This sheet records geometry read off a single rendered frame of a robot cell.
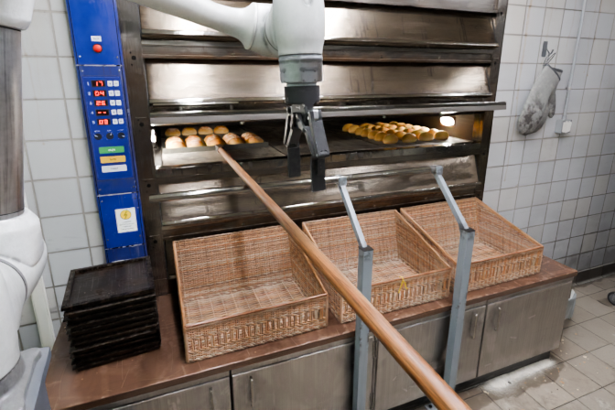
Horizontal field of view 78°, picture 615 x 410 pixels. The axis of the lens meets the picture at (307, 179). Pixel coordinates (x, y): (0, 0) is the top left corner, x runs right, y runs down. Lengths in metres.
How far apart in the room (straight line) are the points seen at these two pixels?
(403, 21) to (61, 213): 1.76
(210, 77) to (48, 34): 0.58
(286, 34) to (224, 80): 0.96
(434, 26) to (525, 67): 0.70
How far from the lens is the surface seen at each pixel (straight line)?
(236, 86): 1.71
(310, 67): 0.77
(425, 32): 2.13
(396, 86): 2.03
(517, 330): 2.33
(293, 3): 0.78
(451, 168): 2.37
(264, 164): 1.79
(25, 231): 0.99
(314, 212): 1.95
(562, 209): 3.22
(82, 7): 1.68
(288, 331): 1.58
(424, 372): 0.56
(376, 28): 1.97
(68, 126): 1.73
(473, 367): 2.23
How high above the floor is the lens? 1.56
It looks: 15 degrees down
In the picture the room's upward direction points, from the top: straight up
